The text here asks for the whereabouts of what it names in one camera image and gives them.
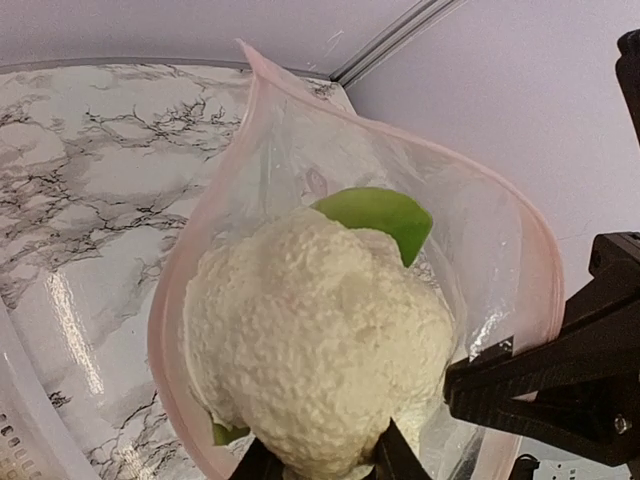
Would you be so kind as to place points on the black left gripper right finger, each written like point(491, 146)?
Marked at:
point(394, 458)

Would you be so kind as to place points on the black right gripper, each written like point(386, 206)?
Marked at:
point(615, 223)

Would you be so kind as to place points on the white perforated plastic basket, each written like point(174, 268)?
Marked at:
point(35, 444)

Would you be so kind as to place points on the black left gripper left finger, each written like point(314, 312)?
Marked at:
point(259, 463)

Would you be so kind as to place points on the aluminium right frame post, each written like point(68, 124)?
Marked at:
point(420, 17)

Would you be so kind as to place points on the white toy cauliflower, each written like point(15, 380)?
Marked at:
point(314, 333)

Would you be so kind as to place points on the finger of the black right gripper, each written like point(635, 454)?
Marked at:
point(578, 393)

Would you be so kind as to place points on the clear zip top bag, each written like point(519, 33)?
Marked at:
point(491, 252)

